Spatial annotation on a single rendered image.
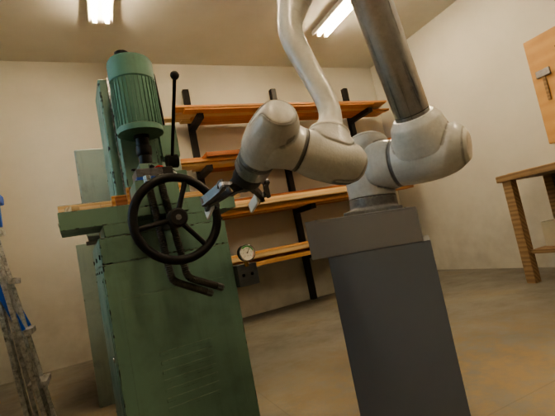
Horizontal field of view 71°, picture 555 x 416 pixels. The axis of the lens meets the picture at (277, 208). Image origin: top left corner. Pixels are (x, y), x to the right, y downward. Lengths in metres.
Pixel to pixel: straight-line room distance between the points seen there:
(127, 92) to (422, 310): 1.28
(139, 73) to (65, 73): 2.65
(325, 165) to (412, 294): 0.51
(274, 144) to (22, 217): 3.28
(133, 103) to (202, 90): 2.80
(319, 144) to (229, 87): 3.67
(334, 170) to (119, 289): 0.84
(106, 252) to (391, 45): 1.06
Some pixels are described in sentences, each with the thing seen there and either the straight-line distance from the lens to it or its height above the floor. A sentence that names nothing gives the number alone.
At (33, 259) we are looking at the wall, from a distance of 3.87.
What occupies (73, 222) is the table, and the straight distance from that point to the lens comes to 1.40.
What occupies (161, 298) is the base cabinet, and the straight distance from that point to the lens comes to 1.41.
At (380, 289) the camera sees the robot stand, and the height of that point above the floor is 0.48.
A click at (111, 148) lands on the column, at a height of 1.21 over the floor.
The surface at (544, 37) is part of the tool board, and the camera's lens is 4.12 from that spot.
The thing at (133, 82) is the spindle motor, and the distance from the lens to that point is 1.65.
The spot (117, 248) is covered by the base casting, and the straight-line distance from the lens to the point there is 1.39.
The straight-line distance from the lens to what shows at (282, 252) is 3.68.
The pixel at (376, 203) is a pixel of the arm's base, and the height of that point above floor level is 0.74.
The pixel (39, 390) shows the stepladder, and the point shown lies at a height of 0.24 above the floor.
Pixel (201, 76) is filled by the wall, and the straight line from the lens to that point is 4.45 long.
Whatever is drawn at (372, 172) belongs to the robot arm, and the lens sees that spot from 1.25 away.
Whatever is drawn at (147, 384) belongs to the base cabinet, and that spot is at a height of 0.31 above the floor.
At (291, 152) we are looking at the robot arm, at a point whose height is 0.86.
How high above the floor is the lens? 0.67
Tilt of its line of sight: 5 degrees up
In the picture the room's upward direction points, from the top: 11 degrees counter-clockwise
